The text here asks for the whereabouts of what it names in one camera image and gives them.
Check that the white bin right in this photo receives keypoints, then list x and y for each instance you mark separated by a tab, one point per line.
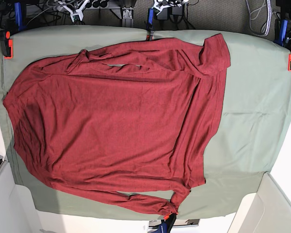
266	211

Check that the red long-sleeve T-shirt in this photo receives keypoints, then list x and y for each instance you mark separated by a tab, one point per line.
126	124

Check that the blue clamp top left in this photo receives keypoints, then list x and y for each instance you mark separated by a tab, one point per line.
18	16

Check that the black power adapter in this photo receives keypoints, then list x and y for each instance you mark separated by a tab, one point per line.
163	15

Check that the green table cloth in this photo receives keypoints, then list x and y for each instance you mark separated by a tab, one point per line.
256	117

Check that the blue clamp top right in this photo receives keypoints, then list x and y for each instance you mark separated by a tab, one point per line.
280	32

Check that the grey metal table bracket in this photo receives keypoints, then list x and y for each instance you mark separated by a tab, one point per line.
127	17

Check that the orange black clamp far left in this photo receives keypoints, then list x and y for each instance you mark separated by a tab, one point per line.
6	44

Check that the orange black clamp bottom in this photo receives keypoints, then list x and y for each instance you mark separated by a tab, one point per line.
167	223

